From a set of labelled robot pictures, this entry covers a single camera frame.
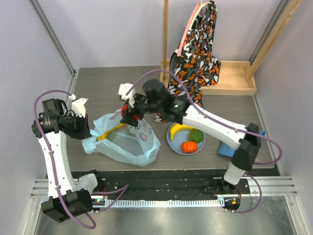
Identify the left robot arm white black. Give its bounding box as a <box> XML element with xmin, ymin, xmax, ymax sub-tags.
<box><xmin>32</xmin><ymin>98</ymin><xmax>104</xmax><ymax>223</ymax></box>

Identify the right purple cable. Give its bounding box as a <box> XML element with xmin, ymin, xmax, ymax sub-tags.
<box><xmin>126</xmin><ymin>69</ymin><xmax>283</xmax><ymax>213</ymax></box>

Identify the yellow fake banana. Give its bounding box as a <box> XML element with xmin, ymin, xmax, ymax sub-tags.
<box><xmin>97</xmin><ymin>123</ymin><xmax>125</xmax><ymax>141</ymax></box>
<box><xmin>169</xmin><ymin>123</ymin><xmax>194</xmax><ymax>141</ymax></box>

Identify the pink cream hanger hoop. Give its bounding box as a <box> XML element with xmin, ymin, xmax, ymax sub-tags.
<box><xmin>177</xmin><ymin>0</ymin><xmax>211</xmax><ymax>57</ymax></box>

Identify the camouflage patterned fabric bag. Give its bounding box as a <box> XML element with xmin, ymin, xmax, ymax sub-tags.
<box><xmin>154</xmin><ymin>1</ymin><xmax>222</xmax><ymax>123</ymax></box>

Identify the blue round plate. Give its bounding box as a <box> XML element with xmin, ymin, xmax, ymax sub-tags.
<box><xmin>166</xmin><ymin>123</ymin><xmax>205</xmax><ymax>155</ymax></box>

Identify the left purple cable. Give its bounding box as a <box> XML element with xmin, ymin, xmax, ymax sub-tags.
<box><xmin>33</xmin><ymin>90</ymin><xmax>129</xmax><ymax>230</ymax></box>

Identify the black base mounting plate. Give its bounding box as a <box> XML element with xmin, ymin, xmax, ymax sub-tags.
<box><xmin>70</xmin><ymin>168</ymin><xmax>281</xmax><ymax>196</ymax></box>

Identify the blue cloth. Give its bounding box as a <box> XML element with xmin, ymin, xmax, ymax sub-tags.
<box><xmin>214</xmin><ymin>129</ymin><xmax>264</xmax><ymax>157</ymax></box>

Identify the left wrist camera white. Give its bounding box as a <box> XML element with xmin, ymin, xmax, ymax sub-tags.
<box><xmin>69</xmin><ymin>94</ymin><xmax>88</xmax><ymax>118</ymax></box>

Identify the green fake lime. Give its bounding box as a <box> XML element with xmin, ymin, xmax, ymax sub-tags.
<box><xmin>188</xmin><ymin>129</ymin><xmax>204</xmax><ymax>143</ymax></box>

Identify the wooden rack frame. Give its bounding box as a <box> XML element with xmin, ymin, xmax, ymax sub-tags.
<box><xmin>160</xmin><ymin>0</ymin><xmax>300</xmax><ymax>95</ymax></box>

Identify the red fake tomato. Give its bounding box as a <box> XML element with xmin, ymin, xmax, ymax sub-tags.
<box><xmin>120</xmin><ymin>104</ymin><xmax>139</xmax><ymax>125</ymax></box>

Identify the white slotted cable duct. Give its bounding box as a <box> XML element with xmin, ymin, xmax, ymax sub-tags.
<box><xmin>93</xmin><ymin>198</ymin><xmax>224</xmax><ymax>209</ymax></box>

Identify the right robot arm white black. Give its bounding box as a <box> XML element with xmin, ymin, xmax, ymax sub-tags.
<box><xmin>118</xmin><ymin>79</ymin><xmax>261</xmax><ymax>193</ymax></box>

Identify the orange fake pumpkin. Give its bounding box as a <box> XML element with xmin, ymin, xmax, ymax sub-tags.
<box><xmin>180</xmin><ymin>141</ymin><xmax>198</xmax><ymax>154</ymax></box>

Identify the light blue plastic bag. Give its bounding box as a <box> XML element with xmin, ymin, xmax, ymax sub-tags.
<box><xmin>82</xmin><ymin>109</ymin><xmax>161</xmax><ymax>166</ymax></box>

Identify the purple cable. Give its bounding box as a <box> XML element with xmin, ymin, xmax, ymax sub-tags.
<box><xmin>33</xmin><ymin>90</ymin><xmax>129</xmax><ymax>230</ymax></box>
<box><xmin>126</xmin><ymin>69</ymin><xmax>283</xmax><ymax>213</ymax></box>

